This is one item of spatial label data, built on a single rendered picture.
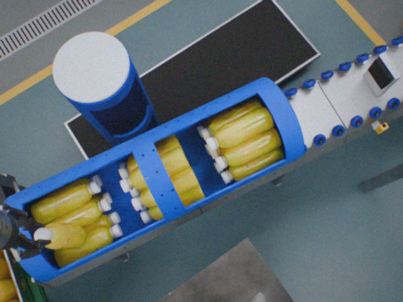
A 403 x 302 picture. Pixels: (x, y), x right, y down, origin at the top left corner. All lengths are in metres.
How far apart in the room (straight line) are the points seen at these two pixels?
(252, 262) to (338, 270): 1.16
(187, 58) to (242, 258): 1.47
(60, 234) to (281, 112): 0.69
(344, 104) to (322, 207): 0.97
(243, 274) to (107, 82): 0.79
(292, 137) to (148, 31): 1.76
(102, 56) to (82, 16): 1.44
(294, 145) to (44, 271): 0.80
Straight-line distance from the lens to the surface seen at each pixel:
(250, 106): 1.24
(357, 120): 1.48
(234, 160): 1.19
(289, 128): 1.15
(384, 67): 1.47
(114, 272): 2.37
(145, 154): 1.12
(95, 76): 1.46
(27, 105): 2.75
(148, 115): 1.81
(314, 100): 1.52
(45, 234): 1.09
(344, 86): 1.57
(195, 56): 2.44
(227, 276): 1.28
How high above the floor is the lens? 2.29
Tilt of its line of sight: 75 degrees down
